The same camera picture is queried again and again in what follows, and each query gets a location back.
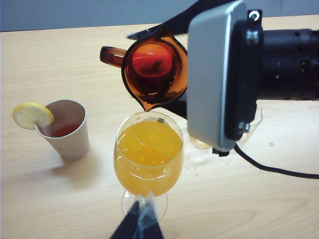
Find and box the brown paper cup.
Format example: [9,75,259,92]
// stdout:
[34,99,91,161]

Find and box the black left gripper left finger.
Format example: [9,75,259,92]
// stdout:
[109,201,141,239]

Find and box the clear cup with wooden handle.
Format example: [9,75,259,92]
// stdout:
[236,107,265,143]

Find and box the clear cup with yellow residue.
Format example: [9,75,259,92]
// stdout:
[190,135,213,150]

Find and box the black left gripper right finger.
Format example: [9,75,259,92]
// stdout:
[138,190,165,239]

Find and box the black camera cable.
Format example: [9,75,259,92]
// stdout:
[233,143,319,180]

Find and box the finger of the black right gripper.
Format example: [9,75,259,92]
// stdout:
[127,0,235,40]

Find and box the wine glass with orange drink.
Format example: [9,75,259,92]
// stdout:
[113,111,184,221]

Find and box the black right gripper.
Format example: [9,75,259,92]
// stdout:
[159,9,265,140]

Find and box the amber glass measuring cup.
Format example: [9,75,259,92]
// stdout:
[99,24,188,113]

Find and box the lemon slice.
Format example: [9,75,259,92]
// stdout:
[12,102,54,131]

